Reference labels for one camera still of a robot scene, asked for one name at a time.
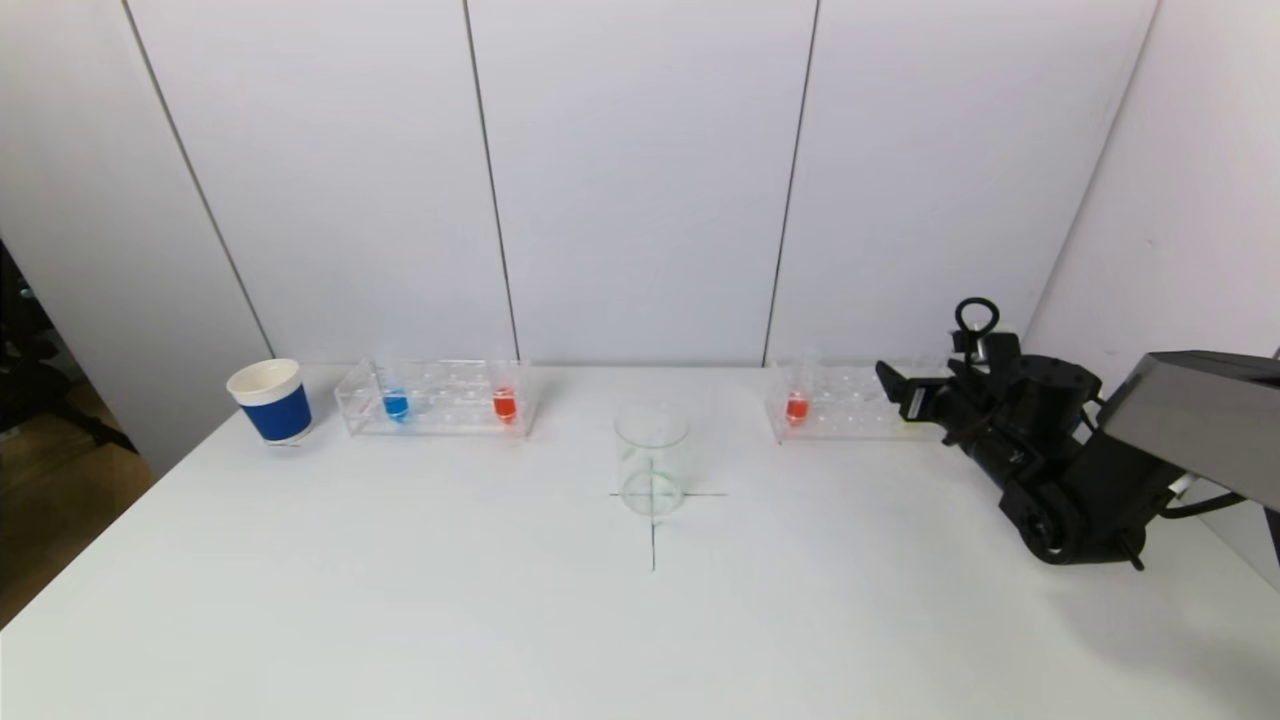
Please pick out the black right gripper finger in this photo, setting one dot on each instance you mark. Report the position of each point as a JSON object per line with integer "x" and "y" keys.
{"x": 890, "y": 381}

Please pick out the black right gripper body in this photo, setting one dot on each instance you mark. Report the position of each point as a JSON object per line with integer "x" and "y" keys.
{"x": 918, "y": 400}

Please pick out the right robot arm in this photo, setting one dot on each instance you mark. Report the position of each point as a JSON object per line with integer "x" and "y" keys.
{"x": 1200, "y": 420}

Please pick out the clear acrylic test tube rack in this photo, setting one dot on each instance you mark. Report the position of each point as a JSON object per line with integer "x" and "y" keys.
{"x": 850, "y": 415}
{"x": 450, "y": 415}

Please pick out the test tube with red liquid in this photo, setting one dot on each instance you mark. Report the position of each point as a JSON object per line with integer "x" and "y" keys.
{"x": 796, "y": 408}
{"x": 505, "y": 405}

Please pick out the clear glass beaker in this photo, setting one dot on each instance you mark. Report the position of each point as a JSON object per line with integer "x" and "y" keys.
{"x": 652, "y": 490}

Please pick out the test tube with blue liquid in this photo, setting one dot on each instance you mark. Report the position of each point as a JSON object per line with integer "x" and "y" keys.
{"x": 396, "y": 405}

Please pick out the blue and white paper cup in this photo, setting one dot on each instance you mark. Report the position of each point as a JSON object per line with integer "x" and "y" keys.
{"x": 276, "y": 412}

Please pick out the black office chair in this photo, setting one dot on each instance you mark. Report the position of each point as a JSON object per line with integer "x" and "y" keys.
{"x": 30, "y": 380}

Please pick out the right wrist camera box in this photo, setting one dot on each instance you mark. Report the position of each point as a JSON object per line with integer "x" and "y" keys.
{"x": 990, "y": 350}

